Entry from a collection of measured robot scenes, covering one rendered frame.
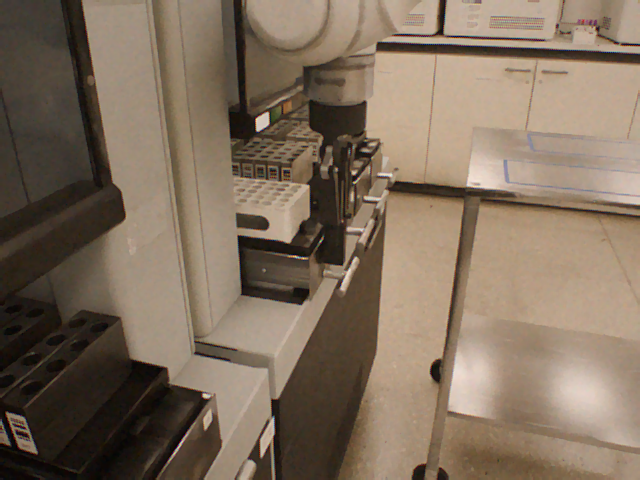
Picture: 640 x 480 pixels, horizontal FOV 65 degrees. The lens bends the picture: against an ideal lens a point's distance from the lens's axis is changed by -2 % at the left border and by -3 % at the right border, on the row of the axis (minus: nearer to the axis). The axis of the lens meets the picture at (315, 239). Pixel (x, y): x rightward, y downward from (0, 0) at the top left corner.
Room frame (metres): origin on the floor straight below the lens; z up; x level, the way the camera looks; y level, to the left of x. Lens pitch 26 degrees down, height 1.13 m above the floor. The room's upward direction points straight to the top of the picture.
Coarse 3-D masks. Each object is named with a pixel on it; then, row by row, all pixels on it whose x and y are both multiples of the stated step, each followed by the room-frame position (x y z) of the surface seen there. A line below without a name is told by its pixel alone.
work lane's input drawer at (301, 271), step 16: (304, 224) 0.67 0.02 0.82; (320, 224) 0.69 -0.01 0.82; (240, 240) 0.64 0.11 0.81; (256, 240) 0.64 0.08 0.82; (272, 240) 0.63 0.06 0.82; (304, 240) 0.63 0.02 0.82; (320, 240) 0.66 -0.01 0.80; (240, 256) 0.63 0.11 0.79; (256, 256) 0.63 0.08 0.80; (272, 256) 0.62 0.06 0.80; (288, 256) 0.61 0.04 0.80; (304, 256) 0.61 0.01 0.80; (320, 256) 0.65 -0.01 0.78; (240, 272) 0.63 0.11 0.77; (256, 272) 0.63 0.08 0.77; (272, 272) 0.62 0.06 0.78; (288, 272) 0.61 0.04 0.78; (304, 272) 0.61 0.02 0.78; (320, 272) 0.65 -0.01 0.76; (336, 272) 0.66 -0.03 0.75; (352, 272) 0.66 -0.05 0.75; (304, 288) 0.61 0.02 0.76
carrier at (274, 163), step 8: (288, 144) 0.89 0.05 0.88; (296, 144) 0.89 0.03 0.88; (280, 152) 0.84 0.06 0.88; (288, 152) 0.84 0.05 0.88; (272, 160) 0.80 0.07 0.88; (280, 160) 0.80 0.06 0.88; (272, 168) 0.79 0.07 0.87; (280, 168) 0.80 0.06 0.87; (272, 176) 0.79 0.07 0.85; (280, 176) 0.80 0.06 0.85
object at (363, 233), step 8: (352, 192) 0.86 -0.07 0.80; (352, 200) 0.87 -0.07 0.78; (312, 208) 0.77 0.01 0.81; (352, 208) 0.87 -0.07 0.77; (352, 216) 0.87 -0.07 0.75; (368, 224) 0.83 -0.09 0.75; (352, 232) 0.80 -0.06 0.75; (360, 232) 0.80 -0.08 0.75; (368, 232) 0.80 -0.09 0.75; (360, 240) 0.76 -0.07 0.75; (360, 248) 0.76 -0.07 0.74
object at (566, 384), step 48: (480, 144) 1.11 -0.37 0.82; (528, 144) 1.11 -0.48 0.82; (576, 144) 1.12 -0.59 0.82; (624, 144) 1.12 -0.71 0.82; (480, 192) 0.84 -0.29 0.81; (528, 192) 0.82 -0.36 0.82; (576, 192) 0.81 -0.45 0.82; (624, 192) 0.82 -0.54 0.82; (480, 336) 1.13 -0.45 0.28; (528, 336) 1.12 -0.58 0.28; (576, 336) 1.12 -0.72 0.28; (480, 384) 0.94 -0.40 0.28; (528, 384) 0.94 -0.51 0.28; (576, 384) 0.93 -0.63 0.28; (624, 384) 0.93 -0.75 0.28; (432, 432) 0.85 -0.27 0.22; (528, 432) 0.80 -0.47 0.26; (576, 432) 0.78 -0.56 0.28; (624, 432) 0.78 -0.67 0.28
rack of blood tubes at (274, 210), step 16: (240, 192) 0.69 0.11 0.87; (256, 192) 0.70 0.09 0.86; (272, 192) 0.69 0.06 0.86; (288, 192) 0.70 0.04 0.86; (304, 192) 0.70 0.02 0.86; (240, 208) 0.65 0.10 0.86; (256, 208) 0.64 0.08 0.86; (272, 208) 0.64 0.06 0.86; (288, 208) 0.63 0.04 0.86; (304, 208) 0.69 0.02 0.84; (240, 224) 0.71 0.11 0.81; (256, 224) 0.71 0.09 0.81; (272, 224) 0.64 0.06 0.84; (288, 224) 0.63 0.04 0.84; (288, 240) 0.63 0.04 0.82
